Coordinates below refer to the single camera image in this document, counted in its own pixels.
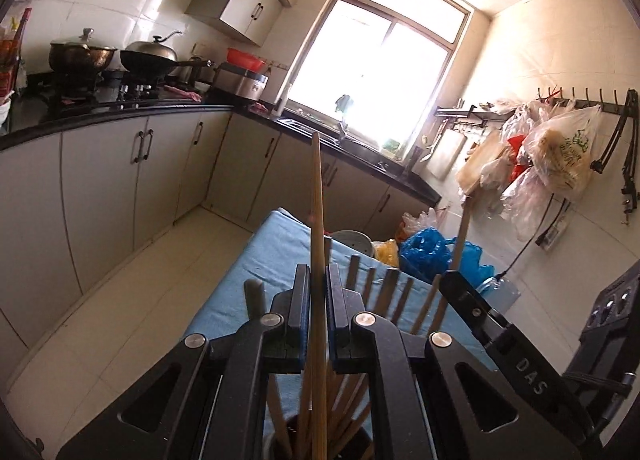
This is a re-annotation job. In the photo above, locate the wall hook rail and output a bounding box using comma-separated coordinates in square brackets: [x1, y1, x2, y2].
[537, 86, 636, 113]

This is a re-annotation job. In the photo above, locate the red plastic bag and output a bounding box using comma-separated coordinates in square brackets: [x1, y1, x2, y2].
[505, 135, 532, 181]

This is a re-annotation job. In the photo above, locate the pink cloth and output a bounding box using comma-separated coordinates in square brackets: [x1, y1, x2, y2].
[165, 85, 203, 103]

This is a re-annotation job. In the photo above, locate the power strip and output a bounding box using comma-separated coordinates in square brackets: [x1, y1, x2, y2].
[535, 212, 572, 250]

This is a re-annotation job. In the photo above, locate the gas stove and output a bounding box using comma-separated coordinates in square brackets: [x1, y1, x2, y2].
[27, 67, 206, 118]

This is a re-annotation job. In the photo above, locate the steel pot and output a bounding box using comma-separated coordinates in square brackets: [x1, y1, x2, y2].
[48, 42, 118, 75]

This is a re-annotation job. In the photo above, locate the printed white plastic bag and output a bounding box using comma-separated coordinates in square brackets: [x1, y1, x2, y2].
[522, 105, 603, 201]

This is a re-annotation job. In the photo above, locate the blue towel table cover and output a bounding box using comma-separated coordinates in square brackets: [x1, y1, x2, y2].
[186, 209, 501, 441]

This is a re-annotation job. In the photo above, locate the wooden cutting board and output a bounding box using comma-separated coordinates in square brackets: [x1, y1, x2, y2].
[457, 132, 511, 196]

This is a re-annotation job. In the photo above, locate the metal wall shelf rack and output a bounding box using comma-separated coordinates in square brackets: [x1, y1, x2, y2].
[434, 104, 516, 133]

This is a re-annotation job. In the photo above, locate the glass pot lid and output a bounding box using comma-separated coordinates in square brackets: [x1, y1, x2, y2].
[50, 27, 117, 52]

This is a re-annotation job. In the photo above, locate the red basin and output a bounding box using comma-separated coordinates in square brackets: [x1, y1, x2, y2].
[226, 47, 266, 72]

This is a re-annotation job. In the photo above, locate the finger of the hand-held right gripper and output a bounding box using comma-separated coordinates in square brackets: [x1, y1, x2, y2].
[440, 270, 597, 447]

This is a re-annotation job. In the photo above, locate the black power cable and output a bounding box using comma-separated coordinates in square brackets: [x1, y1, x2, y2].
[492, 195, 571, 281]

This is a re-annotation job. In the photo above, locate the white cutting board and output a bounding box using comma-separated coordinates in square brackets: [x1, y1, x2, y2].
[426, 129, 468, 181]

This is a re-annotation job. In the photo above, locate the yellow plastic bag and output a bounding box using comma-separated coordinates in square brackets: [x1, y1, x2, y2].
[372, 239, 401, 271]

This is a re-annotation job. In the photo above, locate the window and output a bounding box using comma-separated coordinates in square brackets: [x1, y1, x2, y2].
[277, 0, 473, 161]

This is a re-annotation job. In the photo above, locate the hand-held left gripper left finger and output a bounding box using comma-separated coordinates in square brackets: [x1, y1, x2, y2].
[57, 264, 312, 460]

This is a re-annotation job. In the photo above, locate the steel sink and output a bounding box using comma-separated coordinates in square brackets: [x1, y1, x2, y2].
[277, 117, 351, 146]

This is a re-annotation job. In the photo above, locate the steel rice cooker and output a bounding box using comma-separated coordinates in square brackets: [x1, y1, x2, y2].
[214, 62, 268, 103]

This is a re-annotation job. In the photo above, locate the black countertop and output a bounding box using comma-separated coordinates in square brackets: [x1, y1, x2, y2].
[0, 97, 443, 206]

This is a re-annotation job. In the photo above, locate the grey round container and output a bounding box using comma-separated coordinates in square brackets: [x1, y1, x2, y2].
[330, 230, 375, 261]

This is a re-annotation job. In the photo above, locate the black wok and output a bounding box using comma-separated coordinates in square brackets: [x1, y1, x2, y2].
[120, 47, 213, 80]

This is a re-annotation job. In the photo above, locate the black hanging strap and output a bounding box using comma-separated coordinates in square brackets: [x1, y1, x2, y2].
[590, 89, 640, 228]

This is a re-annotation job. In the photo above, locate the sink faucet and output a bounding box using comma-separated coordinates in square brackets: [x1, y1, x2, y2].
[334, 95, 356, 146]

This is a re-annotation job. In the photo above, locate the steel wok lid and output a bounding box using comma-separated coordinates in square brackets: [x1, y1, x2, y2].
[125, 31, 183, 63]

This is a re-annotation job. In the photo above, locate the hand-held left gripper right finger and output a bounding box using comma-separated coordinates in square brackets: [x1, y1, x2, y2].
[325, 264, 583, 460]

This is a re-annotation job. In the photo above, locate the clear plastic container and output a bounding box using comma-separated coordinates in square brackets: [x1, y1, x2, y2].
[475, 276, 522, 313]

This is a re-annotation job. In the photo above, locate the blue plastic bag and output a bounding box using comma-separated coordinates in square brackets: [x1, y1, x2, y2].
[400, 227, 496, 288]

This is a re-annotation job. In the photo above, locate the black chopstick holder cup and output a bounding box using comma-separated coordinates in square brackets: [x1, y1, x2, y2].
[262, 410, 376, 460]

